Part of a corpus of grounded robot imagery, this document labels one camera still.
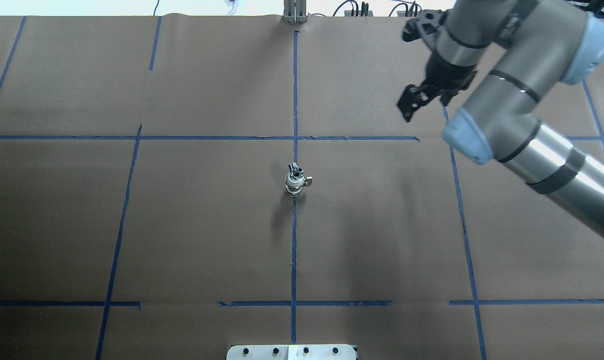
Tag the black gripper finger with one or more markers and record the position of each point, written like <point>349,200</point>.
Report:
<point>415,97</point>

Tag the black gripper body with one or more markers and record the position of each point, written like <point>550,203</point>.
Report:
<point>447,71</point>

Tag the metal PPR valve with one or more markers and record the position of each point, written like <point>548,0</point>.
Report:
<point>295,180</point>

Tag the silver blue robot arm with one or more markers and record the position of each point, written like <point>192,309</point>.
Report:
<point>546,42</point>

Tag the brown paper table cover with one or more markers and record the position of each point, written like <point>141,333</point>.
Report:
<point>143,213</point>

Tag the white mounting pillar with base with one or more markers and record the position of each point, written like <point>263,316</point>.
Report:
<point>329,351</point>

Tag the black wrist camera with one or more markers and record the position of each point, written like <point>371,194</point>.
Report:
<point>424,27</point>

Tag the aluminium frame post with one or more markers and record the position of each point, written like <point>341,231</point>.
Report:
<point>295,11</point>

